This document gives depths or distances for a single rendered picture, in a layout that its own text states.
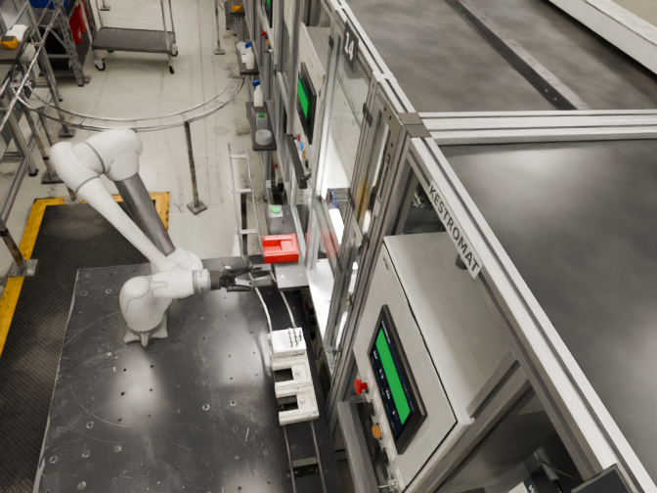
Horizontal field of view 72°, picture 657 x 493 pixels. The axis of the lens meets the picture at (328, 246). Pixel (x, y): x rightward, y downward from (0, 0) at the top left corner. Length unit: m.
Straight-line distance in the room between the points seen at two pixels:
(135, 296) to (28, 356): 1.26
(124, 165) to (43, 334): 1.56
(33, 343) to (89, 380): 1.09
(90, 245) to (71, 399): 1.68
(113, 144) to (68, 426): 1.07
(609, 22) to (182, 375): 1.95
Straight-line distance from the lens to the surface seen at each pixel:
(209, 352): 2.11
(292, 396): 1.82
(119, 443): 2.00
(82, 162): 1.85
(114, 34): 5.95
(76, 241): 3.67
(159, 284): 1.73
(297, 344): 1.81
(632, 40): 1.61
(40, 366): 3.09
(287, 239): 2.13
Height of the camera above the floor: 2.48
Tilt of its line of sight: 46 degrees down
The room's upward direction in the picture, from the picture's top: 9 degrees clockwise
